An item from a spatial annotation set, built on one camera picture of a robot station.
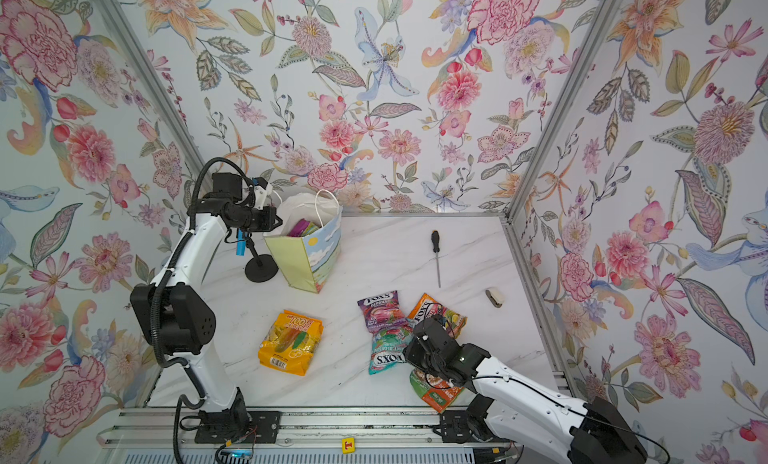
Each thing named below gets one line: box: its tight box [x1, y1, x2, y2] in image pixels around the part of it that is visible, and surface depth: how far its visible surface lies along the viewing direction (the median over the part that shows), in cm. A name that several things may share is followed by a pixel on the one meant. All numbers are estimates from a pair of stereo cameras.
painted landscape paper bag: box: [263, 189, 343, 294], surface depth 91 cm
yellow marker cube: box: [341, 437, 356, 454], surface depth 72 cm
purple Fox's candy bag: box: [357, 290, 412, 333], surface depth 92 cm
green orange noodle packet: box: [410, 369, 464, 413], surface depth 80 cm
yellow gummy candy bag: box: [258, 310, 324, 376], surface depth 84 cm
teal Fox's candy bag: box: [368, 327, 415, 376], surface depth 86 cm
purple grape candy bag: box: [286, 218, 310, 237], surface depth 100 cm
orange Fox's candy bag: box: [407, 293, 468, 339], surface depth 93 cm
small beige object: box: [485, 287, 505, 308], surface depth 98 cm
